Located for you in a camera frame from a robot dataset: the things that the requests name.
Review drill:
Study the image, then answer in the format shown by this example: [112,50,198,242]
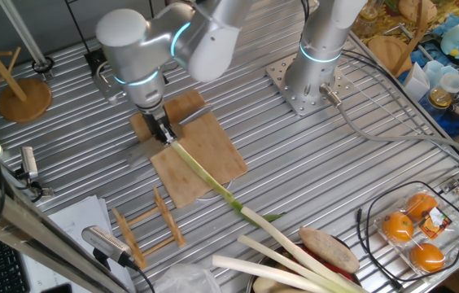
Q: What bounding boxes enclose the aluminium pole with black ring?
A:
[0,0,56,81]

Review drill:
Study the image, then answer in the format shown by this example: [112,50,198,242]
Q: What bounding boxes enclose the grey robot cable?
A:
[318,82,459,163]

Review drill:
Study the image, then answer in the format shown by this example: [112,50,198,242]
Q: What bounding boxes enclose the wooden mug tree stand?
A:
[366,0,431,78]
[0,18,54,125]

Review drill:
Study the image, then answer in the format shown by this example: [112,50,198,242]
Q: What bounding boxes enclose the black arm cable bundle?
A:
[300,0,313,24]

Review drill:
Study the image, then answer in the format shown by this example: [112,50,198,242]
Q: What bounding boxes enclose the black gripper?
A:
[141,107,178,145]

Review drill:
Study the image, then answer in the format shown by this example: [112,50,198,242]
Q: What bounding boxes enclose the blue cloth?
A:
[408,7,459,138]

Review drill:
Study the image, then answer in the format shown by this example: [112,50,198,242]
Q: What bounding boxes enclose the silver camera with black cable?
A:
[81,225,156,293]

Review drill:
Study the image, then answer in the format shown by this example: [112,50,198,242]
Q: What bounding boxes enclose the long scallion with green top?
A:
[170,140,286,229]

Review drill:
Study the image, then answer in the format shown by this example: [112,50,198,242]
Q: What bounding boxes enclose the round woven wooden item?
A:
[397,0,439,24]

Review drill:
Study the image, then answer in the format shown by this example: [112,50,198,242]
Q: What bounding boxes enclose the orange fruit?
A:
[405,192,439,223]
[409,242,446,273]
[380,211,415,244]

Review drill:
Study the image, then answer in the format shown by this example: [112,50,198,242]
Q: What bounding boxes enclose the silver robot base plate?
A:
[264,52,355,118]

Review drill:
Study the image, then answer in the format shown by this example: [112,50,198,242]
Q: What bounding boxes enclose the steel cleaver knife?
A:
[125,103,214,168]

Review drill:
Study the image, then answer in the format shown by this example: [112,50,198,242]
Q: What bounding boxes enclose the white paper box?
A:
[401,62,433,103]

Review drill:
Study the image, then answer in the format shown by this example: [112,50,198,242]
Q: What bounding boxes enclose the brown sweet potato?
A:
[297,225,361,274]

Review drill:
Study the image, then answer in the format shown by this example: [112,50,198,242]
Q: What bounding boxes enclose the aluminium frame beam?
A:
[0,162,132,293]

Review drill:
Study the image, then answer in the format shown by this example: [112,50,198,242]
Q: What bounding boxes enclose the pale potato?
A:
[252,276,295,293]

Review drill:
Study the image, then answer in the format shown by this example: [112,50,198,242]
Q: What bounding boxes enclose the black cables at robot base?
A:
[340,48,459,166]

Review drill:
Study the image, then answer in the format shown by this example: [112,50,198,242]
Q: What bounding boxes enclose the red vegetable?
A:
[289,243,356,282]

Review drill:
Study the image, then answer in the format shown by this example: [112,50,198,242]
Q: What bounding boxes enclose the metal camera mount clamp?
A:
[12,166,55,203]

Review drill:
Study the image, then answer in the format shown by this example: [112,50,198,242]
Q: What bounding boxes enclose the clear plastic bag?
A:
[153,263,223,293]

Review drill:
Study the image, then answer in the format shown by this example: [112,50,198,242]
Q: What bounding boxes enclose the clear glass bottle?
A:
[352,0,382,36]

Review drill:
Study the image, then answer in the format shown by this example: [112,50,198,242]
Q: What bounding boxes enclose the black stand with thin rod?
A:
[64,0,108,71]

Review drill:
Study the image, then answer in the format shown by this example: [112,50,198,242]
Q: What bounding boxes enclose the orange label sticker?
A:
[417,206,453,241]

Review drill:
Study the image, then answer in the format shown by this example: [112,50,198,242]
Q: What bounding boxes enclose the metal bowl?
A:
[245,243,361,293]

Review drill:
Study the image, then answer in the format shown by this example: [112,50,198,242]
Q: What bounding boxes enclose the small silver camera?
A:
[20,145,40,181]

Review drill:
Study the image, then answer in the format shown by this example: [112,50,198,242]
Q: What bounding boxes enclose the wooden cutting board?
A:
[129,89,249,209]

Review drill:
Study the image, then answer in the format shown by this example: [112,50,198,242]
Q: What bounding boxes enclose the white paper sheets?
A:
[21,195,137,293]

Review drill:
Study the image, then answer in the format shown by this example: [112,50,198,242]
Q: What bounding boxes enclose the wooden knife rack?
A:
[111,186,187,270]

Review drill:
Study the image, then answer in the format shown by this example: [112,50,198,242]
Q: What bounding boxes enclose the thin black cable loop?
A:
[354,180,459,292]

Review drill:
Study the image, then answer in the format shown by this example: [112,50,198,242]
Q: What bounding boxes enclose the glass flask with yellow liquid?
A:
[427,72,459,110]

